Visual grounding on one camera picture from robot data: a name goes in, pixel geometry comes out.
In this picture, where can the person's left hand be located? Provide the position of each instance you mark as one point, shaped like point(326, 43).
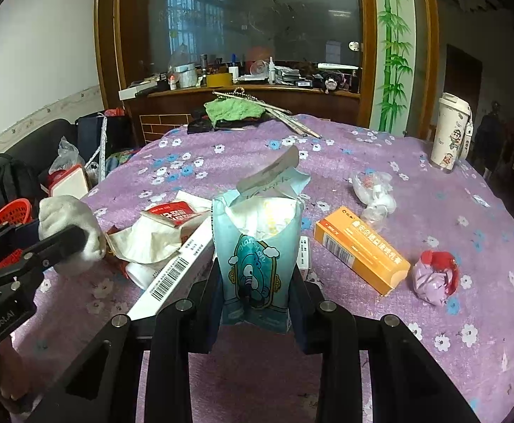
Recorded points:
point(14, 380)

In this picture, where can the light blue cartoon pouch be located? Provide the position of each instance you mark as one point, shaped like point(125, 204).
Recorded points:
point(256, 231)

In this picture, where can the yellow tape roll on counter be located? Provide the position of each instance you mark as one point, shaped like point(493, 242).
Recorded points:
point(219, 80)

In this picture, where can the metal folding hanger rack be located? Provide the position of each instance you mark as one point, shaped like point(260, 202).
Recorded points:
point(278, 113)

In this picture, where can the white flat box on counter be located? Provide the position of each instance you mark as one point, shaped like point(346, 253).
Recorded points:
point(137, 88)

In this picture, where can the wooden sideboard counter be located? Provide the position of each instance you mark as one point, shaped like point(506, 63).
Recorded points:
point(156, 114)

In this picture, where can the red rimmed white box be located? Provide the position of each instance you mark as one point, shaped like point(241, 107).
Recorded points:
point(72, 183)

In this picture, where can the torn white cardboard box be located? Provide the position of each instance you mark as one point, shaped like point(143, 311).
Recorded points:
point(144, 248)

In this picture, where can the black cloth under green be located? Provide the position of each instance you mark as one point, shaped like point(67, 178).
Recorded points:
point(200, 123)

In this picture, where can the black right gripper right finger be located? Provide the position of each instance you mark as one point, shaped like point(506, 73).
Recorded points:
point(406, 383)

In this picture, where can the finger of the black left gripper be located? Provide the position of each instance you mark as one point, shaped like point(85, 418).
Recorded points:
point(52, 250)
point(14, 239)

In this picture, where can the red plastic mesh basket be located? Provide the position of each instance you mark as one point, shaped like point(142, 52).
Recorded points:
point(17, 212)

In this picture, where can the bamboo painted pillar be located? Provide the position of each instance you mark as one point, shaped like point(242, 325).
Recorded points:
point(395, 62)

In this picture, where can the glass partition window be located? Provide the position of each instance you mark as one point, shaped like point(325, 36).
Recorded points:
point(157, 34)

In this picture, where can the white bucket on counter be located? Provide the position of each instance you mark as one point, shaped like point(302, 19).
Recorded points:
point(187, 75)

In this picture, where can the orange medicine box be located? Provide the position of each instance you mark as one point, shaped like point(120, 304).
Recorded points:
point(362, 249)

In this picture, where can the crumpled pink red wrapper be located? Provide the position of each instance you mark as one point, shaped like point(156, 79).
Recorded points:
point(435, 277)

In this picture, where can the clear plastic bag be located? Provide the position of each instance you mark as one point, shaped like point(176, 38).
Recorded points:
point(67, 157)
point(374, 190)

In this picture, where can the clear plastic bag by sofa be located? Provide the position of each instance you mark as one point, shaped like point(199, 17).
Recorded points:
point(67, 157)

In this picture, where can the white cartoon travel cup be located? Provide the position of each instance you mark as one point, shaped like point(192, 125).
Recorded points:
point(453, 134)

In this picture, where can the black backpack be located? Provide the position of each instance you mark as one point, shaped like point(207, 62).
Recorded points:
point(18, 181)

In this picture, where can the purple floral tablecloth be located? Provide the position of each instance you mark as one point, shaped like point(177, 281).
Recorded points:
point(254, 375)

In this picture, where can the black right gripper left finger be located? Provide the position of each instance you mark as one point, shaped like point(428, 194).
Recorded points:
point(142, 364)

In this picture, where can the white barcode box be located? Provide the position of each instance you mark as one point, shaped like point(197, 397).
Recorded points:
point(176, 279)

